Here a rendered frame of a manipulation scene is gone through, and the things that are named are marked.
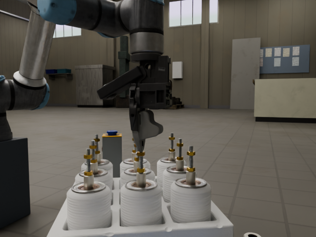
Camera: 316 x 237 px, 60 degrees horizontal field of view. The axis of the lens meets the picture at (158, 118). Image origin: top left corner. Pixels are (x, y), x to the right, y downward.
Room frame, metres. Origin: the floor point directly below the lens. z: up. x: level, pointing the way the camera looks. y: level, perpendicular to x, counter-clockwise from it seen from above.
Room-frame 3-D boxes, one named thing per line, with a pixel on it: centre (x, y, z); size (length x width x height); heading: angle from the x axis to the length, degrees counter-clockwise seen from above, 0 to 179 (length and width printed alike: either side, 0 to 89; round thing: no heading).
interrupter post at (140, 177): (0.62, 0.04, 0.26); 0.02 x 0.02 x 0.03
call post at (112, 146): (1.01, 0.17, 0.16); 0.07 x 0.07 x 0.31; 8
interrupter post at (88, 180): (0.60, 0.16, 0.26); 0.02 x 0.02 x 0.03
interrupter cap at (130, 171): (0.74, 0.06, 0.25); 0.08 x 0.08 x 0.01
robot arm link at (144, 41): (0.62, 0.02, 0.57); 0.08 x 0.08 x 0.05
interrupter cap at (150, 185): (0.62, 0.04, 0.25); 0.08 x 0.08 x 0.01
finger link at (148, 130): (0.60, 0.03, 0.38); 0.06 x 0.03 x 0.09; 77
